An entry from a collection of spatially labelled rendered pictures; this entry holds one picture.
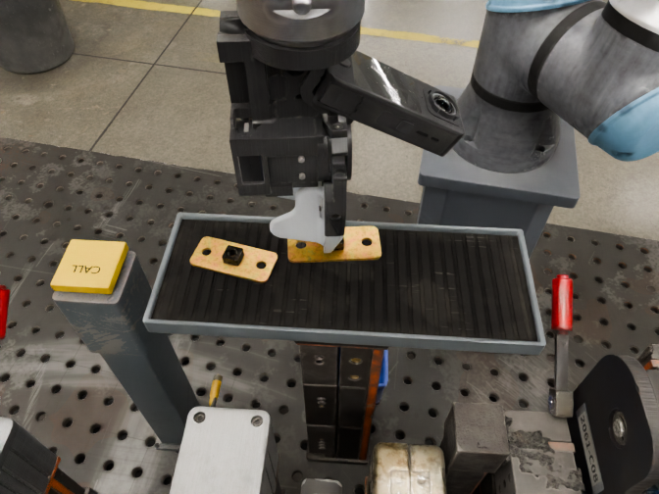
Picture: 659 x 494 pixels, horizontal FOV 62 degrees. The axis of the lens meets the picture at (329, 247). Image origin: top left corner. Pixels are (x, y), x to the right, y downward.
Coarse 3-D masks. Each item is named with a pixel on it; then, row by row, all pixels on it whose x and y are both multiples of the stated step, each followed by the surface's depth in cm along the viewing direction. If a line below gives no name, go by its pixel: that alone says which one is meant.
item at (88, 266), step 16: (80, 240) 57; (96, 240) 57; (64, 256) 56; (80, 256) 56; (96, 256) 56; (112, 256) 56; (64, 272) 55; (80, 272) 55; (96, 272) 55; (112, 272) 55; (64, 288) 54; (80, 288) 54; (96, 288) 54; (112, 288) 54
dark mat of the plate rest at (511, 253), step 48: (192, 240) 57; (240, 240) 57; (384, 240) 57; (432, 240) 57; (480, 240) 57; (192, 288) 53; (240, 288) 53; (288, 288) 53; (336, 288) 53; (384, 288) 53; (432, 288) 53; (480, 288) 53; (480, 336) 50; (528, 336) 50
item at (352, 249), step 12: (348, 228) 51; (360, 228) 51; (372, 228) 51; (288, 240) 50; (300, 240) 50; (348, 240) 50; (360, 240) 50; (372, 240) 50; (288, 252) 49; (300, 252) 49; (312, 252) 49; (336, 252) 49; (348, 252) 49; (360, 252) 49; (372, 252) 49
